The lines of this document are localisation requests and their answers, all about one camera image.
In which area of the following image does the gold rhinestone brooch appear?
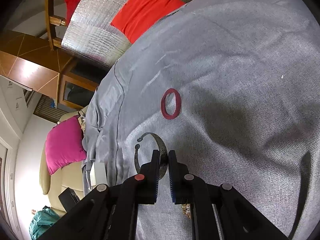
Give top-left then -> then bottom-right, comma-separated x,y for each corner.
181,204 -> 191,219

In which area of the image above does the beige leather sofa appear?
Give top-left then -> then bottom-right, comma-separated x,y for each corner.
40,108 -> 87,216

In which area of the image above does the maroon bangle ring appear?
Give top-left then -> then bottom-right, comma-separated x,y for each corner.
160,88 -> 182,120

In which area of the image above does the wooden cabinet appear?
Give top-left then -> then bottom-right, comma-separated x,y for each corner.
58,58 -> 110,110

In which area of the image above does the dark metal cuff bangle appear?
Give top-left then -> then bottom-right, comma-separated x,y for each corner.
134,132 -> 168,180

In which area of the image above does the teal shirt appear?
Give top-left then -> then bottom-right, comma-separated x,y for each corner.
29,206 -> 60,240

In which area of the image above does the red cushion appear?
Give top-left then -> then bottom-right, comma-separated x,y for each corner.
111,0 -> 185,44

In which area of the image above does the silver foil insulation panel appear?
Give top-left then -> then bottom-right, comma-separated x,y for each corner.
60,0 -> 203,71

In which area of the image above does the grey bed cloth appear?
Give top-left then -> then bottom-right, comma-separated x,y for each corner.
82,0 -> 319,239

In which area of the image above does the magenta pillow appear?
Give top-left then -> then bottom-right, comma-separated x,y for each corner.
45,115 -> 86,175

